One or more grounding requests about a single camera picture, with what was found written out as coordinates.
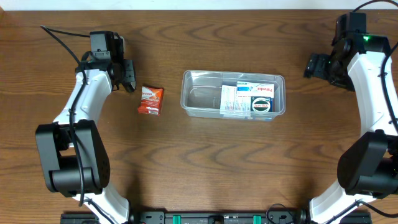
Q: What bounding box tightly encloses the red Panadol ActiFast box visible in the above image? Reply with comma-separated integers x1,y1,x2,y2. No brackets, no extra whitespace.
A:
137,86,164,116

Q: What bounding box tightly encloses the dark green Zam-Buk box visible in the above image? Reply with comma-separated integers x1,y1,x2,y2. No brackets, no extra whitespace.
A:
251,96,273,113

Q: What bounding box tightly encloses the white blue Panadol box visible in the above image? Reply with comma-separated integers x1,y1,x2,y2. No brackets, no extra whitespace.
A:
236,82,275,98

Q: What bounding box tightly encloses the clear plastic container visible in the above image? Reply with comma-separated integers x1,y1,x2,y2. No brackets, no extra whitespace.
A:
180,70,285,121

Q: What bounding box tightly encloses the white blue medicine box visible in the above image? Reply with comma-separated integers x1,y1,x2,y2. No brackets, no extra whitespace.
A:
220,85,270,117

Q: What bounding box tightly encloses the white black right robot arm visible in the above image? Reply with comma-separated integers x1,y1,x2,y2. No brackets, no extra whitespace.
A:
303,11,397,223

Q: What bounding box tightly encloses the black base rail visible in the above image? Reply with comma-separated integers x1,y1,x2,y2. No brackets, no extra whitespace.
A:
60,210,373,224

